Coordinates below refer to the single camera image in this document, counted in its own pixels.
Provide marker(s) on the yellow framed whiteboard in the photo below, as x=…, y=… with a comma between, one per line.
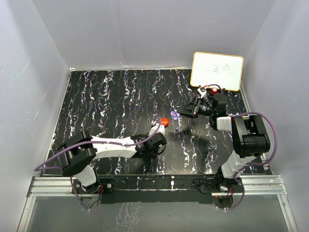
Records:
x=221, y=69

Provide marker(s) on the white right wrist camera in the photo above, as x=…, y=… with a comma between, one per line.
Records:
x=202, y=92

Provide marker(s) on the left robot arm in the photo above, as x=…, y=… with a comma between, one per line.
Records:
x=79, y=151

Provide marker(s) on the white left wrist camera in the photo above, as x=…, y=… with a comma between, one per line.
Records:
x=156, y=128

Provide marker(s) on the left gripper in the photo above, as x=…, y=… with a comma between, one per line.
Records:
x=153, y=153

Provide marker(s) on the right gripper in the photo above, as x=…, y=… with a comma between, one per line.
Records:
x=187, y=110

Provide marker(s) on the lilac earbud charging case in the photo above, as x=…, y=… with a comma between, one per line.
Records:
x=175, y=115

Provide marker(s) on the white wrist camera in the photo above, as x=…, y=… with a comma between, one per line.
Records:
x=202, y=92
x=156, y=128

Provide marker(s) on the aluminium frame rail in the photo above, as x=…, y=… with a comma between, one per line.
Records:
x=159, y=204

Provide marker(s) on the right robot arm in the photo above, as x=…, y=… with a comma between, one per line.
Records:
x=249, y=139

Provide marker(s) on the orange earbud charging case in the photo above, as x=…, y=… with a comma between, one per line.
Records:
x=165, y=122

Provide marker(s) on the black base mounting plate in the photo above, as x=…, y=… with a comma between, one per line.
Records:
x=154, y=188

